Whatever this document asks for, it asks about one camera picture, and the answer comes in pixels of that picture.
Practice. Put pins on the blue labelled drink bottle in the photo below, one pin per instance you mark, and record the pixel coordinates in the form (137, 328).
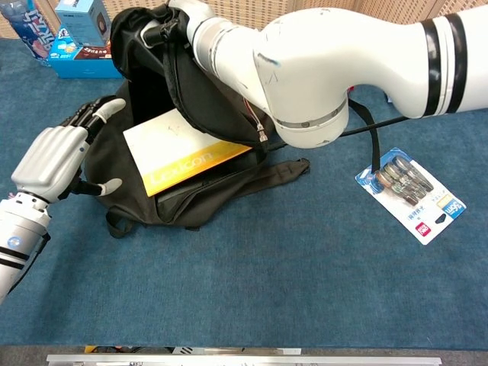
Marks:
(26, 34)

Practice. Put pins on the woven wicker folding screen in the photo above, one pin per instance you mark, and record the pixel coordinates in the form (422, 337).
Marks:
(236, 9)

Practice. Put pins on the blue felt table cloth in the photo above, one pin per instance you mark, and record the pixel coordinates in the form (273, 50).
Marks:
(228, 297)

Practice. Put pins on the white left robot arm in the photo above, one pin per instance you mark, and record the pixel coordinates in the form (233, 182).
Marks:
(19, 232)

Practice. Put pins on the black fabric backpack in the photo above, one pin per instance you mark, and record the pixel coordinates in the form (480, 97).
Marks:
(213, 110)

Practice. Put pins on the correction tape blister pack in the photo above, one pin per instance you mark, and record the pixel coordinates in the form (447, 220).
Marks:
(415, 198)

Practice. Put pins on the white and yellow book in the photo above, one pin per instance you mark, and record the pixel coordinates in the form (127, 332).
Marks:
(171, 152)

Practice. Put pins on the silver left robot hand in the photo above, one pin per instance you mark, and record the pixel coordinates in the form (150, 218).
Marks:
(49, 160)

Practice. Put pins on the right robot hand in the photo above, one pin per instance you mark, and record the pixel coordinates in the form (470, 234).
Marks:
(154, 32)

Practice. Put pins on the grey-blue small carton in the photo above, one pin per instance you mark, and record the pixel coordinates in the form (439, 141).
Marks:
(82, 23)

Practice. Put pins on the aluminium profile rail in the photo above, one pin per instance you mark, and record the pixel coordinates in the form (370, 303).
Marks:
(244, 360)

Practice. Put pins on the blue snack box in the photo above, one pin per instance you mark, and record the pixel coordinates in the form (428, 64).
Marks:
(84, 68)

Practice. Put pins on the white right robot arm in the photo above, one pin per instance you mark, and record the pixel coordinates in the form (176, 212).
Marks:
(324, 68)

